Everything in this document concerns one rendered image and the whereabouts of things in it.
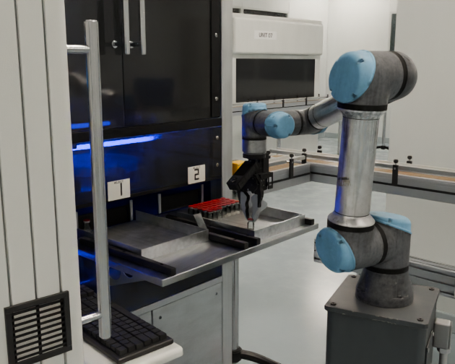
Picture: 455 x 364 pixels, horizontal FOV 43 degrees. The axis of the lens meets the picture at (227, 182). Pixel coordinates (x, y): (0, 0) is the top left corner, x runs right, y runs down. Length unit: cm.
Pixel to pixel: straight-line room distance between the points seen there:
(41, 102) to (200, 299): 134
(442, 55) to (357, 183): 183
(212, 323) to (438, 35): 182
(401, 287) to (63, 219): 90
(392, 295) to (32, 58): 104
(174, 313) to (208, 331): 22
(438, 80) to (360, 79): 185
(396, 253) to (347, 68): 49
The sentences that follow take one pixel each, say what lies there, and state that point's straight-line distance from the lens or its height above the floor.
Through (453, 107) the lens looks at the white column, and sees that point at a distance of 313.
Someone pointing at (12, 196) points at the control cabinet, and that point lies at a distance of 101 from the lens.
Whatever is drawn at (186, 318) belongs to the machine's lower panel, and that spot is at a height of 49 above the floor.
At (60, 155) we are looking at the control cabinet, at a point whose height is 125.
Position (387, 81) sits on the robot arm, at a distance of 137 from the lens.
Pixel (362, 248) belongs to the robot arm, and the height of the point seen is 97.
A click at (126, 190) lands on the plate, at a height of 101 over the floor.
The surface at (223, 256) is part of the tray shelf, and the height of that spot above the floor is 88.
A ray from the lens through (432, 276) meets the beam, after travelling 266.
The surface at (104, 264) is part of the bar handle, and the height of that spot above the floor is 103.
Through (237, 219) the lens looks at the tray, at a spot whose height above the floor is 88.
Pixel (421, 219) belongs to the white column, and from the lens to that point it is 327.
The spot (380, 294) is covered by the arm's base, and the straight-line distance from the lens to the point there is 156.
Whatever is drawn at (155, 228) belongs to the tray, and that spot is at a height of 88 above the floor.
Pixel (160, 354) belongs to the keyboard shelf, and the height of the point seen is 80.
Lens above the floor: 141
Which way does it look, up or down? 12 degrees down
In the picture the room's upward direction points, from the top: straight up
